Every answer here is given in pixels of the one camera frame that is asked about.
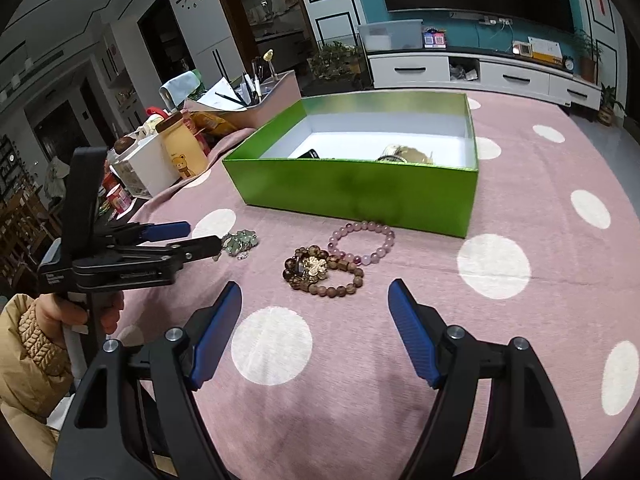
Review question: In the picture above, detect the white tv cabinet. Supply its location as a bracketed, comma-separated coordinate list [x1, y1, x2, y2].
[368, 51, 601, 110]

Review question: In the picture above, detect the clear plastic storage bin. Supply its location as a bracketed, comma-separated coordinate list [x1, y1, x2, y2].
[359, 20, 423, 52]

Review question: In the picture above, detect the pink crystal bead bracelet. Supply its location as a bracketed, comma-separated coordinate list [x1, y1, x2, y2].
[326, 220, 396, 267]

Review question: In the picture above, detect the potted green plant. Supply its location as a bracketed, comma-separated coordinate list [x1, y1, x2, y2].
[308, 40, 366, 90]

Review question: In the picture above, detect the person's left hand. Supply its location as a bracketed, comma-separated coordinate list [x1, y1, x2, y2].
[34, 292, 124, 348]

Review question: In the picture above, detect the gold metal wristwatch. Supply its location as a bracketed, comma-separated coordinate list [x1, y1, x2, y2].
[376, 146, 433, 165]

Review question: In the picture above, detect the black strap wristwatch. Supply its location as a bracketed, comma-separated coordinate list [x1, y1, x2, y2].
[299, 148, 320, 159]

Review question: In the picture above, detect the brown wooden bead bracelet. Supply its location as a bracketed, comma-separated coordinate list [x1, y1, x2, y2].
[282, 244, 366, 297]

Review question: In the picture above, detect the pink polka dot blanket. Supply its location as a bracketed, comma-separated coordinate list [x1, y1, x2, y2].
[118, 93, 639, 479]

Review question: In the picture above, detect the tan quilted left sleeve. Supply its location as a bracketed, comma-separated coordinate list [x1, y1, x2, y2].
[1, 294, 73, 472]

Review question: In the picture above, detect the green jade bead bracelet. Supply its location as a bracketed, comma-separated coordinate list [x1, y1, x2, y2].
[214, 228, 260, 261]

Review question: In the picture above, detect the green open cardboard box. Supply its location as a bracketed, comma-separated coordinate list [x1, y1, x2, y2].
[224, 90, 480, 238]

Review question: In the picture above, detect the pink storage tray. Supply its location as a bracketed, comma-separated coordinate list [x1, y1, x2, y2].
[184, 70, 302, 136]

